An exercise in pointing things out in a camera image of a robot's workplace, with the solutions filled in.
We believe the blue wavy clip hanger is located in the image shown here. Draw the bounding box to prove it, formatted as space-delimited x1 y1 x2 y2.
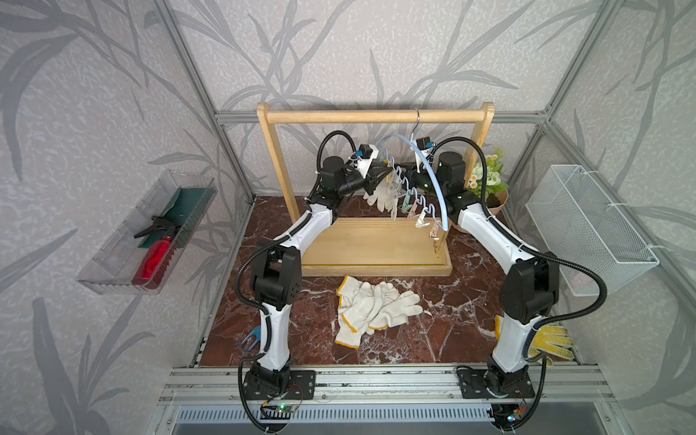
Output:
377 108 451 237

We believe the white glove hung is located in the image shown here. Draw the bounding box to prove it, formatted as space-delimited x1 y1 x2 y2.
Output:
368 282 423 334
364 174 402 215

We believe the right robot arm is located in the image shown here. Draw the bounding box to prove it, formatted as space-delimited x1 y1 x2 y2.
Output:
407 136 608 390

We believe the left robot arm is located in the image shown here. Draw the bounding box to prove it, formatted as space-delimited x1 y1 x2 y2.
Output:
234 130 390 390

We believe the potted white flower plant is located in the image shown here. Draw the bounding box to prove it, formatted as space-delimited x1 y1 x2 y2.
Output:
467 149 509 215

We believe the wooden clothes rack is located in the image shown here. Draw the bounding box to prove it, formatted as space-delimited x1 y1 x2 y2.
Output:
257 101 495 277

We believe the white glove with yellow cuff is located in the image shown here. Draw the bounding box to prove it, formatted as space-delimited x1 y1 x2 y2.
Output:
337 277 395 335

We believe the white glove bottom of pile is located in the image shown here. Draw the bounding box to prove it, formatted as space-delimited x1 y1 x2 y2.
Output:
335 314 375 349

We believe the green cloth in tray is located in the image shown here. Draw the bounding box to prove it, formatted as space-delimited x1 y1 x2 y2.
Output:
134 188 207 248

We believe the blue hand rake tool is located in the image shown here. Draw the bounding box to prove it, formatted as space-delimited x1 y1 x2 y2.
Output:
237 326 262 353

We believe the yellow rubber-coated glove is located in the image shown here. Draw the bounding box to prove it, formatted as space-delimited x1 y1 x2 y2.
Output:
492 315 574 373

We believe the red spray bottle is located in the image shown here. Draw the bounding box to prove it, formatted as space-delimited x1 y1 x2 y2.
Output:
132 216 181 289

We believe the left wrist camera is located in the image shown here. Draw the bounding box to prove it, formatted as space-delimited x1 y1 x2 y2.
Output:
355 144 379 179

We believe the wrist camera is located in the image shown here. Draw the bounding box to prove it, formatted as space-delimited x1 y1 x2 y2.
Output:
355 144 379 179
415 136 435 172

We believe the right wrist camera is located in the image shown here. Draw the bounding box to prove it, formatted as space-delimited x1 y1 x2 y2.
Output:
415 136 435 172

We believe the white wire mesh basket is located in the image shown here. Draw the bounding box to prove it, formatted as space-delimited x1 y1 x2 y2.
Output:
526 164 660 294

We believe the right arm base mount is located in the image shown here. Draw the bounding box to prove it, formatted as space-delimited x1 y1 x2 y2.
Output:
455 365 536 400

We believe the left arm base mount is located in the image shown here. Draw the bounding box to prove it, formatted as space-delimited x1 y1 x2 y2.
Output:
242 370 316 401

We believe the clear plastic wall tray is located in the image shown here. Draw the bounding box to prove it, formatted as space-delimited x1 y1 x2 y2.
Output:
77 170 218 295

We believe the aluminium front rail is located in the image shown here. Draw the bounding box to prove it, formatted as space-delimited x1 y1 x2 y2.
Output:
148 362 631 434

